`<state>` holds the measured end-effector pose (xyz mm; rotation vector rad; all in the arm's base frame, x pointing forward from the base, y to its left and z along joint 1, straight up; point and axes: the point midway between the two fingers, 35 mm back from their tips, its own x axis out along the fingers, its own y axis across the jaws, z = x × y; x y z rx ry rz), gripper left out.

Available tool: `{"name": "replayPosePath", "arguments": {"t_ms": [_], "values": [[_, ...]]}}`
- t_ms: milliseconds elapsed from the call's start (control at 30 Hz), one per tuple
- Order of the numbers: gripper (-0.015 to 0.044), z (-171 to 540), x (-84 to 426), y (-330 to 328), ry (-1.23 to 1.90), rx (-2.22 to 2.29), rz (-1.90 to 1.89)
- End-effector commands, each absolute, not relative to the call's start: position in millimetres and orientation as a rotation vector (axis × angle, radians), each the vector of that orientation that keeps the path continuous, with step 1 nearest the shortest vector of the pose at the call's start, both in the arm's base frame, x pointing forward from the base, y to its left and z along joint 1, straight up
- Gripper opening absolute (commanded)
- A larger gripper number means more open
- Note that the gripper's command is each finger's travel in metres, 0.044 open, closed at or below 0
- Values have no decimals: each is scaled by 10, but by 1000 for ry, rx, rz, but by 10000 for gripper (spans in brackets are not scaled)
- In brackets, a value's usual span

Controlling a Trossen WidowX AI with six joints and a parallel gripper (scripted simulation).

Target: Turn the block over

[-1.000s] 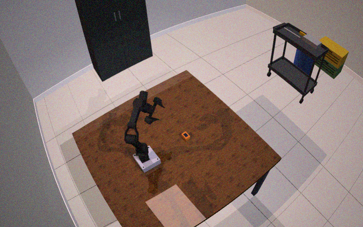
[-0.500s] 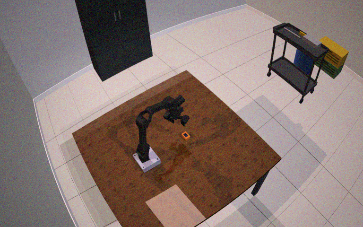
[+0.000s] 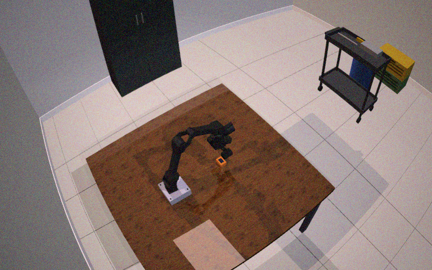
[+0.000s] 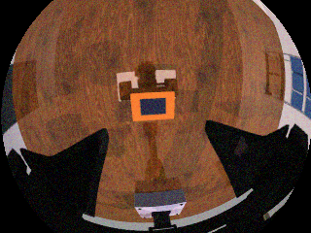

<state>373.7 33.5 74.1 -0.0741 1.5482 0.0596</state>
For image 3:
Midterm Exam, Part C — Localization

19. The orange block with black square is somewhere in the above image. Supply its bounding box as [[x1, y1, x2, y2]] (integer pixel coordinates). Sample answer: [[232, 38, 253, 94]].
[[216, 157, 227, 168]]

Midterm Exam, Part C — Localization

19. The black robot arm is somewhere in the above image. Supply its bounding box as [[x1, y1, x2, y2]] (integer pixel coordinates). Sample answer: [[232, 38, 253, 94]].
[[162, 120, 235, 194]]

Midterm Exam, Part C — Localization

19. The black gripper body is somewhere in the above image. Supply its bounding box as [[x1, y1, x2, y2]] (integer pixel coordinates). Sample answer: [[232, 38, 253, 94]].
[[207, 136, 233, 159]]

